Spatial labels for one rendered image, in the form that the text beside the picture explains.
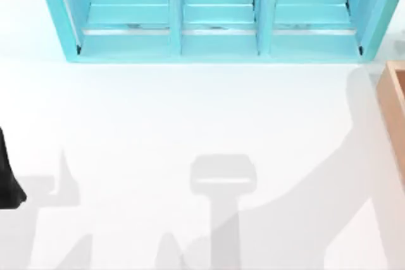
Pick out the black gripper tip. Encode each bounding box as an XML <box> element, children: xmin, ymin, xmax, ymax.
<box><xmin>0</xmin><ymin>126</ymin><xmax>28</xmax><ymax>211</ymax></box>

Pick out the shallow salmon-coloured box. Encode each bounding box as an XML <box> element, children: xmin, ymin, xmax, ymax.
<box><xmin>376</xmin><ymin>60</ymin><xmax>405</xmax><ymax>184</ymax></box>

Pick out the light blue rack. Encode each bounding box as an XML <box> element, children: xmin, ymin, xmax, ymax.
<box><xmin>34</xmin><ymin>0</ymin><xmax>405</xmax><ymax>64</ymax></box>

